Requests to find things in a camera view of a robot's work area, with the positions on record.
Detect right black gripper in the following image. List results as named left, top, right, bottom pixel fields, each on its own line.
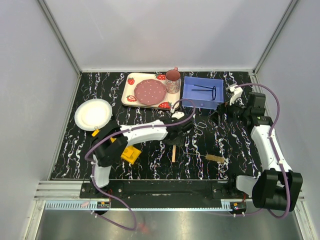
left=208, top=94, right=251, bottom=127

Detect wooden test tube clamp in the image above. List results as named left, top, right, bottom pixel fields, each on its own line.
left=171, top=145, right=177, bottom=163

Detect test tube brush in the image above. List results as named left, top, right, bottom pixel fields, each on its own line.
left=187, top=153, right=226, bottom=164

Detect metal crucible tongs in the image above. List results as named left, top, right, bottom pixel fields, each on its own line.
left=194, top=122, right=207, bottom=136

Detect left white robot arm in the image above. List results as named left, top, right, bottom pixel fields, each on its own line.
left=85, top=116, right=194, bottom=198

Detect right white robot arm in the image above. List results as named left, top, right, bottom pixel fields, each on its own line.
left=212, top=92, right=303, bottom=213

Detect blue plastic drawer box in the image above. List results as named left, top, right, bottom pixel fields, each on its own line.
left=182, top=76, right=224, bottom=110

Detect yellow test tube rack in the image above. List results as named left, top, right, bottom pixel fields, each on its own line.
left=93, top=134, right=142, bottom=167

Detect pink dotted plate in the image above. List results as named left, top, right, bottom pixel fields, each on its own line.
left=133, top=79, right=167, bottom=106

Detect strawberry pattern tray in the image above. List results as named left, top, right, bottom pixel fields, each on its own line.
left=121, top=72, right=181, bottom=110

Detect pink floral mug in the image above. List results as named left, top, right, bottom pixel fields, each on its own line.
left=165, top=67, right=181, bottom=94

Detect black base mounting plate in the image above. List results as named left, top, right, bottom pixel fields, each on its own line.
left=79, top=179, right=252, bottom=211

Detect white paper plate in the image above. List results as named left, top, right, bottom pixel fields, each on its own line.
left=74, top=98, right=113, bottom=132

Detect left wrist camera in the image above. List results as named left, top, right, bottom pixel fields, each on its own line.
left=170, top=108, right=185, bottom=120

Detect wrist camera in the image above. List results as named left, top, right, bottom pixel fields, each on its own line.
left=226, top=84, right=243, bottom=106
left=170, top=108, right=185, bottom=120

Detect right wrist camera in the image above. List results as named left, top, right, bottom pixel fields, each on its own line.
left=226, top=84, right=243, bottom=106

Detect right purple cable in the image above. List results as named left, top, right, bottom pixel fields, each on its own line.
left=212, top=83, right=292, bottom=220

